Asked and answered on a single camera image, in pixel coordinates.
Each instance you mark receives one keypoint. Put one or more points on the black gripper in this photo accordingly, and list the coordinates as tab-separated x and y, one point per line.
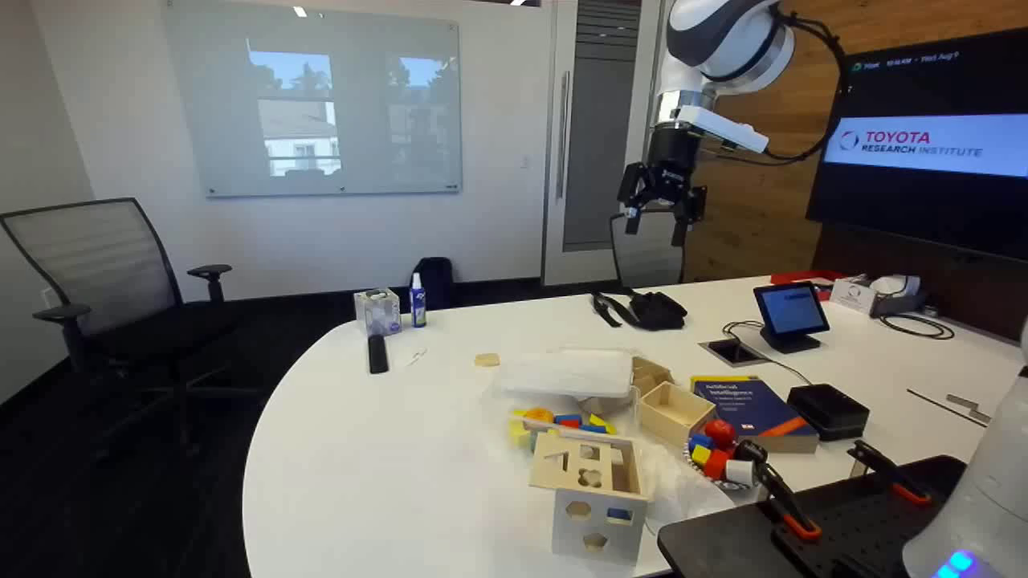
662	173

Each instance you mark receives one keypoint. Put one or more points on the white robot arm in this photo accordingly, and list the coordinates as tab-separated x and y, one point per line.
711	50

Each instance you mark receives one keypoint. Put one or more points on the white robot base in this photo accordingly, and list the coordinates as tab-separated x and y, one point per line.
984	526

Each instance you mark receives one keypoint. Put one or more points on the black decoder box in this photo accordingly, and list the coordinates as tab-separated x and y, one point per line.
829	412

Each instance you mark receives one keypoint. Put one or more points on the black bag on table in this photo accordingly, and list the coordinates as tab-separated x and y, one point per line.
644	308

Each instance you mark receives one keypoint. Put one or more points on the white foam sheet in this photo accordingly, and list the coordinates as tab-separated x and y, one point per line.
574	374

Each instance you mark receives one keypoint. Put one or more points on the small tablet display on stand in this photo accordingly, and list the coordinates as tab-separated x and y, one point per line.
793	315

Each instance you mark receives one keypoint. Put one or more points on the open wooden box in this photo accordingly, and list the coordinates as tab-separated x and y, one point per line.
666	409

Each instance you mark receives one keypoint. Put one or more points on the blue orange book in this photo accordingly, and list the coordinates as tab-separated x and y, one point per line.
755	412

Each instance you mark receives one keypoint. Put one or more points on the clear bag of coloured blocks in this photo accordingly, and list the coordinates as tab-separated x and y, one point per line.
524	426

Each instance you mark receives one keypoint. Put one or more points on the pile of coloured toy blocks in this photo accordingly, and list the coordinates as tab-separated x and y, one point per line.
715	451

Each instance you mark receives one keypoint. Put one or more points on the black backpack on floor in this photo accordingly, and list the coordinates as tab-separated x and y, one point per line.
438	282

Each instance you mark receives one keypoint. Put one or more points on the blue spray bottle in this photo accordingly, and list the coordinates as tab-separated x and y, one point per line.
420	299

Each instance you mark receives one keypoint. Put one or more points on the wooden shape sorter cube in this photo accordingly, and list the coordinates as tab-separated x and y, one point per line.
598	492

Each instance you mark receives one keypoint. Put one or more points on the clear tissue box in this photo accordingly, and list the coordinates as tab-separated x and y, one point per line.
378	314

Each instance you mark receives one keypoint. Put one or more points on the black remote control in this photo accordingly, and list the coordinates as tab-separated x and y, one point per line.
378	355

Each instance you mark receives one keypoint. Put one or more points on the black orange clamp far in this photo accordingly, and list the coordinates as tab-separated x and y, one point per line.
891	473

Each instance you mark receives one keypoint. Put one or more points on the black orange clamp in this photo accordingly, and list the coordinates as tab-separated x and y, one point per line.
891	473
780	492

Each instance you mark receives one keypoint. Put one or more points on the black orange clamp near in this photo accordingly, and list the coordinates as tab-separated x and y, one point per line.
780	492

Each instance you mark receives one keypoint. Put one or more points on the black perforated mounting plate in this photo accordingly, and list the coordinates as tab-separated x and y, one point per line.
866	526

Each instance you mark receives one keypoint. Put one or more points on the black mesh office chair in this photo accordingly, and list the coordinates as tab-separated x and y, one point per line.
119	307

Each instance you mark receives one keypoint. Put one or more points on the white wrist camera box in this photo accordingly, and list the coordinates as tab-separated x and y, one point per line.
724	131

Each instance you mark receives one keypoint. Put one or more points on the wall television screen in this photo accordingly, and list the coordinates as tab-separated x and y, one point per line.
934	141

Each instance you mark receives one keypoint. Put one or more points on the glass whiteboard on wall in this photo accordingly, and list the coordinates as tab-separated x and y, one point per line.
296	102

